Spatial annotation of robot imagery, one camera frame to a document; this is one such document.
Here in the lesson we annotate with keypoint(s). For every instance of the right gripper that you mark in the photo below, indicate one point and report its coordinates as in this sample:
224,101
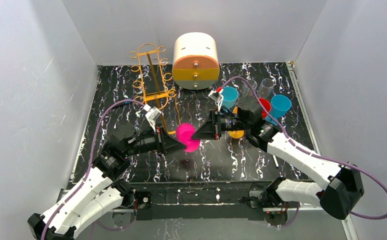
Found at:
216,124

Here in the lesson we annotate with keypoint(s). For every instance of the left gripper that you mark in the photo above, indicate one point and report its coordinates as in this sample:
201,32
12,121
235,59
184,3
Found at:
161,141

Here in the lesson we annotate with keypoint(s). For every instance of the pink wine glass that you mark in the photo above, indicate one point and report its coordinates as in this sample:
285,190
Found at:
184,134

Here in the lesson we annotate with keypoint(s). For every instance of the yellow wine glass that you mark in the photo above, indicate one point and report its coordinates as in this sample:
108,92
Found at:
236,134

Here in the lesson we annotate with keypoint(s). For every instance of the light blue wine glass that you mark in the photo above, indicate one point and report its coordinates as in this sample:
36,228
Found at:
230,96

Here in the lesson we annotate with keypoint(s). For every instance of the gold wire wine glass rack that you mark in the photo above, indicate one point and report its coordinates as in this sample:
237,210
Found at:
155,85

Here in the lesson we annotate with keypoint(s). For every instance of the red wine glass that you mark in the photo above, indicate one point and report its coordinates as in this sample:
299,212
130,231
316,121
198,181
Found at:
267,107

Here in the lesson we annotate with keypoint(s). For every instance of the clear wine glass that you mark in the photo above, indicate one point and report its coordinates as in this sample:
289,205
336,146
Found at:
266,88

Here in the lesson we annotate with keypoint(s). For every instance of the blue front wine glass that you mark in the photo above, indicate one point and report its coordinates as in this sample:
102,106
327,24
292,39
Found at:
279,106

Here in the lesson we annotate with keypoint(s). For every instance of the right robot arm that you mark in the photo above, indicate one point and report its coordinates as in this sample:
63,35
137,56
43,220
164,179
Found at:
335,188

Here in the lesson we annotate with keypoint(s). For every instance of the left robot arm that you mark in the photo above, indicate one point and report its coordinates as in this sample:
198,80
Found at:
101,189

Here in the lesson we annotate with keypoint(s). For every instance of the clear champagne flute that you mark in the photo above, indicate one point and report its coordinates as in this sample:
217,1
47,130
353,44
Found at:
249,88

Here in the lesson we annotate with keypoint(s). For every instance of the white cylindrical container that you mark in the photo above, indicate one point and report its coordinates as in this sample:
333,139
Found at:
195,61

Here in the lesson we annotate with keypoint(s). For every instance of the blue and white marker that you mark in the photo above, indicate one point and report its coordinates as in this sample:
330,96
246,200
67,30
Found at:
275,162

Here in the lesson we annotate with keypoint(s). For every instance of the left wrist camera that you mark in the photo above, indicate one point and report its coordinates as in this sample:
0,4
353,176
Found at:
151,115

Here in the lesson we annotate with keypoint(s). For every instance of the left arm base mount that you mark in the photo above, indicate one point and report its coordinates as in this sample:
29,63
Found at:
126,214

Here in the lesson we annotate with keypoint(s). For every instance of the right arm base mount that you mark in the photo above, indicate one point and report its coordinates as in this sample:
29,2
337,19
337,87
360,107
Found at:
277,213

